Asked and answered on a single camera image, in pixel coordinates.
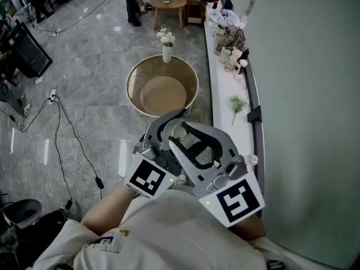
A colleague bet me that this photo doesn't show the black monitor screen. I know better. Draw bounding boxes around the black monitor screen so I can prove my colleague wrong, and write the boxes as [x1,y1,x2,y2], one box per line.
[0,20,53,80]

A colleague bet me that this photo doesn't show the person's left forearm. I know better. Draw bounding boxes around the person's left forearm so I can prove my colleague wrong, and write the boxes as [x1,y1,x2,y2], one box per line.
[80,182,136,237]

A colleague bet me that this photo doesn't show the beige bag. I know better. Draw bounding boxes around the beige bag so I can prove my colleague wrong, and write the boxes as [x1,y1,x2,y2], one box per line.
[213,24,229,56]

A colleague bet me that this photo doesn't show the person's right forearm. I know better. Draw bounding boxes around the person's right forearm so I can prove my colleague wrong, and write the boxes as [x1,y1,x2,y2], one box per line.
[227,214,267,240]

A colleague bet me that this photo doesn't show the grey plastic container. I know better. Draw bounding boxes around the grey plastic container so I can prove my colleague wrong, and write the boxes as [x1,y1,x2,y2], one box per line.
[2,198,43,230]

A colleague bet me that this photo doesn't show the clear plastic bottle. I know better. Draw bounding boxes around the clear plastic bottle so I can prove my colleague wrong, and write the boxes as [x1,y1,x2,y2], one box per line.
[244,154,259,167]

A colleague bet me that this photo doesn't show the white cloth pile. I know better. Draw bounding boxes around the white cloth pile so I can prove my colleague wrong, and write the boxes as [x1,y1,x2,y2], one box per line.
[208,8,247,38]

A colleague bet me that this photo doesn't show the black power cable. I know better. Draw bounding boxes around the black power cable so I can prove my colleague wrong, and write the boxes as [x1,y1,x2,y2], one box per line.
[53,94,104,199]
[55,96,73,202]
[0,97,52,133]

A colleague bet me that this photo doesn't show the small round object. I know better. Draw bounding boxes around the small round object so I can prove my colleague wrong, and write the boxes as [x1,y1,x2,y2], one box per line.
[170,124,203,153]

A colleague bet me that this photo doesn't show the pink cloth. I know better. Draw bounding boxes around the pink cloth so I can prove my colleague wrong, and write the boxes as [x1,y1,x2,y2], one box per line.
[232,69,245,89]

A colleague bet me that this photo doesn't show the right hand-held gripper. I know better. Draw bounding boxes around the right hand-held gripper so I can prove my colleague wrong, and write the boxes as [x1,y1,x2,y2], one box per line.
[168,121,266,228]

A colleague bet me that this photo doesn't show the black window frame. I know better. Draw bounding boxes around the black window frame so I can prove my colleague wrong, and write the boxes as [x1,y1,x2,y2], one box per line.
[244,63,265,196]

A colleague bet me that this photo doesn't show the long black floor cable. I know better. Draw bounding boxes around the long black floor cable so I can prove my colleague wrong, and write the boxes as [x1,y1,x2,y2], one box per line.
[30,0,115,35]

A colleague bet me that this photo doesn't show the white flower bouquet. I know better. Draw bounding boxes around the white flower bouquet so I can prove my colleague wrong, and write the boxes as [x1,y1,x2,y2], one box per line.
[155,28,177,48]

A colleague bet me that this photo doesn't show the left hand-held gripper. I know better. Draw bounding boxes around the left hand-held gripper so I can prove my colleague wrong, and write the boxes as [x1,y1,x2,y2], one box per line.
[123,108,188,200]

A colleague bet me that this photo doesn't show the person's white sneaker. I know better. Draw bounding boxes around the person's white sneaker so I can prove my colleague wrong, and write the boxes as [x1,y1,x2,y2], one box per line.
[173,172,188,187]

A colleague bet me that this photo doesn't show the green artificial flower sprig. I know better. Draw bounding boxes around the green artificial flower sprig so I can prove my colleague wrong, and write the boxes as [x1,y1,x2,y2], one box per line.
[229,94,249,127]

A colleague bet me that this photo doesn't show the brown plaid cloth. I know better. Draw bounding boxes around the brown plaid cloth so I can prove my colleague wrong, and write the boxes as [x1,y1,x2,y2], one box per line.
[215,25,248,56]

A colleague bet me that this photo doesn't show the brown wooden stool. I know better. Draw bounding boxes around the brown wooden stool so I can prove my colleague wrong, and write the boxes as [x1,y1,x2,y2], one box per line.
[184,0,209,27]

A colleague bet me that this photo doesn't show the round glass side table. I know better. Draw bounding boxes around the round glass side table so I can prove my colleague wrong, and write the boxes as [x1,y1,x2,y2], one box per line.
[125,54,200,118]

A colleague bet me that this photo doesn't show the white ceramic vase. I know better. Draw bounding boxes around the white ceramic vase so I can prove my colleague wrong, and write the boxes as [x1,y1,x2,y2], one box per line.
[161,45,172,64]

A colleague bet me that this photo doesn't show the light wooden side table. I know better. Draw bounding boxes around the light wooden side table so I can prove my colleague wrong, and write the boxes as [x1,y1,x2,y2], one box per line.
[150,0,188,30]

